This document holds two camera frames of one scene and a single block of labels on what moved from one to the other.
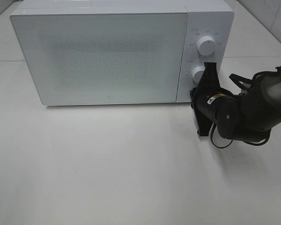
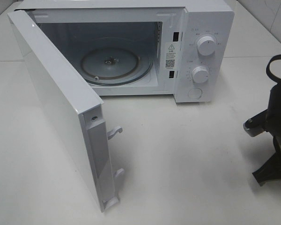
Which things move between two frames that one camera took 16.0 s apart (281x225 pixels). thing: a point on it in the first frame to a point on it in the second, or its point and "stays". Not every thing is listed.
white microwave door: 96,58 to 77,112
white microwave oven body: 120,52 stays
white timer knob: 197,73 stays
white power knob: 206,45 stays
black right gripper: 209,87 to 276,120
